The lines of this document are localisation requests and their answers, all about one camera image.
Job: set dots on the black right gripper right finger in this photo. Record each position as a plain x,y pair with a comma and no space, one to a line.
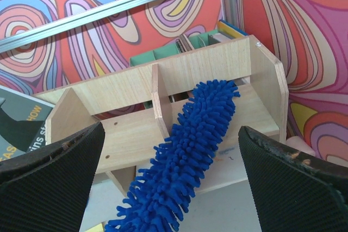
293,190

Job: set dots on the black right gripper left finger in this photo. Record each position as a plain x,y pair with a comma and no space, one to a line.
48,189

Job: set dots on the blue fluffy duster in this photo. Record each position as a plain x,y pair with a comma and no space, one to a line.
160,195

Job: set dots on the light wooden bookshelf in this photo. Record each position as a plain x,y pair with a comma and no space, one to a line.
168,83

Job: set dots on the white spiral notebook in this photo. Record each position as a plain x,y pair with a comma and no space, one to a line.
227,168

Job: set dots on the green desk organizer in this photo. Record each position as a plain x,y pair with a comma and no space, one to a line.
198,41

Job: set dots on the blue yellow book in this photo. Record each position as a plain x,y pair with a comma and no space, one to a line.
230,30

